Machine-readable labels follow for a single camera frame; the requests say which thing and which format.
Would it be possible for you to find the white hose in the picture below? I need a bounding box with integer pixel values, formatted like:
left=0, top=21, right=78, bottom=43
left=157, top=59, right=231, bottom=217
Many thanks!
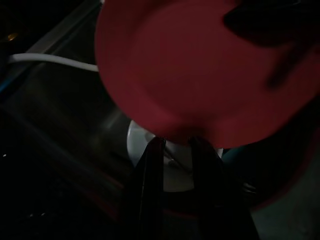
left=8, top=52, right=100, bottom=72

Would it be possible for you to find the white bowl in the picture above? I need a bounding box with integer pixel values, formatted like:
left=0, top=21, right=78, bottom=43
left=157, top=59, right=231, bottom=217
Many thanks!
left=126, top=119, right=225, bottom=193

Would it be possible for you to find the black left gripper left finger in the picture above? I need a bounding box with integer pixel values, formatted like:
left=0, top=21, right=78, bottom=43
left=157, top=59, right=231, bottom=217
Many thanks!
left=124, top=137, right=167, bottom=240

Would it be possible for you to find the pink round plate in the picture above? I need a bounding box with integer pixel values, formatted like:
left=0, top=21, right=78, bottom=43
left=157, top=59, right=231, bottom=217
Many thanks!
left=94, top=0, right=320, bottom=151

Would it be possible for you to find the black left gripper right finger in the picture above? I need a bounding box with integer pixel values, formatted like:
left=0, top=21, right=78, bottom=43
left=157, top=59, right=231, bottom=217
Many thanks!
left=188, top=136, right=261, bottom=240

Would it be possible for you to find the light blue plate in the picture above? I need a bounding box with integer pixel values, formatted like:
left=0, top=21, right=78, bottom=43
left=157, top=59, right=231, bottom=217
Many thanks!
left=221, top=143, right=252, bottom=176

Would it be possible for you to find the stainless steel sink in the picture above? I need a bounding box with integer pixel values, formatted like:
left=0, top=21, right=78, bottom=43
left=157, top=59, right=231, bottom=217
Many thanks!
left=0, top=0, right=320, bottom=240

